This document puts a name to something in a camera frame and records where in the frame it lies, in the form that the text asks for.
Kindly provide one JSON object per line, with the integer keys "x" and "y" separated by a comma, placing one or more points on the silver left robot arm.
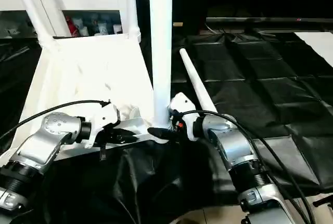
{"x": 47, "y": 138}

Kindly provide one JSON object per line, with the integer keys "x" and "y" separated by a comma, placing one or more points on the white plastic table top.
{"x": 88, "y": 73}

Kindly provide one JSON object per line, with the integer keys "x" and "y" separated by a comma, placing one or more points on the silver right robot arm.
{"x": 234, "y": 146}

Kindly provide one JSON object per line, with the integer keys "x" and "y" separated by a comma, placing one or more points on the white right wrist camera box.
{"x": 182, "y": 103}

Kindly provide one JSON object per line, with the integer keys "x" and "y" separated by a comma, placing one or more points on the white flat sheet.
{"x": 320, "y": 47}

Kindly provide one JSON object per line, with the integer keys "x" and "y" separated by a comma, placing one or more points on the small yellow label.
{"x": 178, "y": 24}

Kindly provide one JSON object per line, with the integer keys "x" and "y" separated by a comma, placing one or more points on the white glass-door cabinet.
{"x": 78, "y": 0}

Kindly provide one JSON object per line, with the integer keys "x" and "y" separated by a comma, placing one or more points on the black table mat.
{"x": 260, "y": 109}

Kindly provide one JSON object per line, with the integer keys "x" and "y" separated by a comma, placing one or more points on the white plastic table leg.
{"x": 131, "y": 5}
{"x": 197, "y": 81}
{"x": 34, "y": 11}
{"x": 161, "y": 37}

